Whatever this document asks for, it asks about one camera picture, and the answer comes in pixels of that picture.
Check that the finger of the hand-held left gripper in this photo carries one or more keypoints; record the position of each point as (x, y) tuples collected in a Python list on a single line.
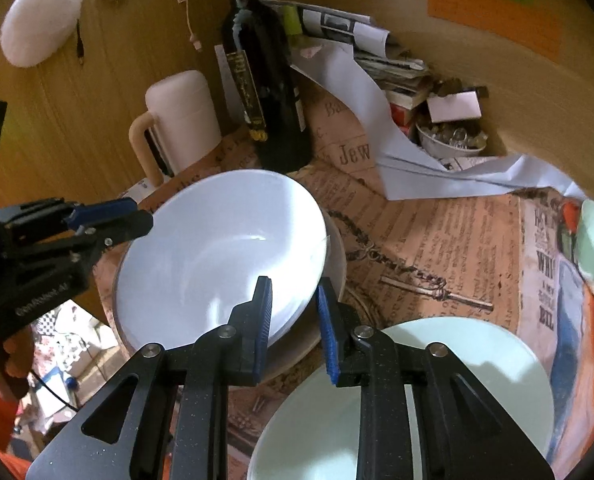
[(127, 227), (102, 212)]

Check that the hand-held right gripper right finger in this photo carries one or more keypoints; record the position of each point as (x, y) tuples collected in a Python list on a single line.
[(327, 330)]

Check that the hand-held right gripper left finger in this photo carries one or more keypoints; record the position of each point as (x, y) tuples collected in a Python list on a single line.
[(263, 330)]

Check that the white plate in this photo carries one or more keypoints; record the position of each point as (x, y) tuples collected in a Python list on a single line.
[(334, 260)]

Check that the white bowl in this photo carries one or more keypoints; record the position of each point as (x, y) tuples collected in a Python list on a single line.
[(217, 250)]

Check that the mint green plate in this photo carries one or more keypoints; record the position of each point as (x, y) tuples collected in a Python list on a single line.
[(497, 360)]

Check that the person's left hand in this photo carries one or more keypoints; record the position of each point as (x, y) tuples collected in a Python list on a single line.
[(19, 355)]

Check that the blue white card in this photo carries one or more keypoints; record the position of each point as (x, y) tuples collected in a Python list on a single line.
[(142, 190)]

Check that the newspaper print mat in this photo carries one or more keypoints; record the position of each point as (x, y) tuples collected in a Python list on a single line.
[(452, 240)]

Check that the white printed paper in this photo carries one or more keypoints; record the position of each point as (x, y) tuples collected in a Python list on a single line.
[(224, 80)]

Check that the dark wine bottle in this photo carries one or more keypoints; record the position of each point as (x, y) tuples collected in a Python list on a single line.
[(272, 110)]

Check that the fluffy white pompom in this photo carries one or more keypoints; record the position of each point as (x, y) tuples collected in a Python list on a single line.
[(39, 20)]

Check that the small bowl of trinkets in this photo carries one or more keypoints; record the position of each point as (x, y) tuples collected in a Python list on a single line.
[(449, 142)]

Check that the white paper strip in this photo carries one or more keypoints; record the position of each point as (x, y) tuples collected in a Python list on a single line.
[(372, 110)]

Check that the small white card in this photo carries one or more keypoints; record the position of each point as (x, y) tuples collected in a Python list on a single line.
[(454, 105)]

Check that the stack of newspapers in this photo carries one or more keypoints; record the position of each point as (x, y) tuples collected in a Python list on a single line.
[(367, 40)]

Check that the orange sticky note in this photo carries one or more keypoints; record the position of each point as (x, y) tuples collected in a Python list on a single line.
[(497, 20)]

